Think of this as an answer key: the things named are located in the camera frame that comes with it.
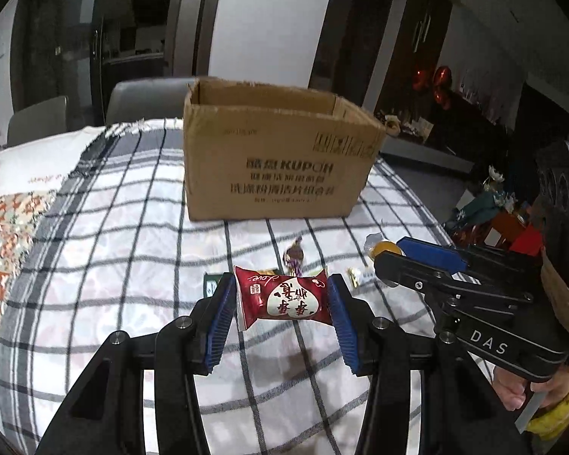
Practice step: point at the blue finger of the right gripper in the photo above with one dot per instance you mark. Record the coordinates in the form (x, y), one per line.
(474, 267)
(474, 292)

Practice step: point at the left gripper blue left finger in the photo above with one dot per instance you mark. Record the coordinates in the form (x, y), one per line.
(103, 411)

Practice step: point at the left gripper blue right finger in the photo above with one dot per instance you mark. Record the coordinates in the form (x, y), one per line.
(459, 411)

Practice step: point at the green cracker packet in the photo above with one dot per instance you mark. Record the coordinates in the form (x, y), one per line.
(210, 283)

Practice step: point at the red white snack packet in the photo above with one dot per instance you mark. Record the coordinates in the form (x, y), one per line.
(268, 296)

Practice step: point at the person right hand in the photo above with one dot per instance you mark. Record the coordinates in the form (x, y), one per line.
(512, 389)

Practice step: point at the red child chair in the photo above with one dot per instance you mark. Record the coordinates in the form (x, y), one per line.
(505, 232)

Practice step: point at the dark green cloth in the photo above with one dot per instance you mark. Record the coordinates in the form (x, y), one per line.
(481, 209)

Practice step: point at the orange jelly cup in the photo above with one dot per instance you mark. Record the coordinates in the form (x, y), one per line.
(376, 244)

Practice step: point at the small white gold packet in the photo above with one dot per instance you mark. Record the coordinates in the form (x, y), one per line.
(361, 276)

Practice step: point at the purple wrapped candy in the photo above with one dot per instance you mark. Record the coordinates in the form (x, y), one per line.
(293, 257)

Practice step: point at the black white plaid tablecloth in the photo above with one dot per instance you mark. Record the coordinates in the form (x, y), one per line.
(118, 251)

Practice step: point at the red foil balloons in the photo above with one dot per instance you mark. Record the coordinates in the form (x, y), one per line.
(436, 83)

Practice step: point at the floral patterned table mat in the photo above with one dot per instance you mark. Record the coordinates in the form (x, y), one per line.
(20, 215)

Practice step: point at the brown cardboard box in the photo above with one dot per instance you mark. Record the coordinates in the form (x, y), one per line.
(262, 151)

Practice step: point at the grey chair left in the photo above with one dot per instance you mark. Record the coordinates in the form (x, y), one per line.
(41, 120)

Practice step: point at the grey dining chair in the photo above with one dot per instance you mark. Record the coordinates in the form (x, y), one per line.
(150, 98)

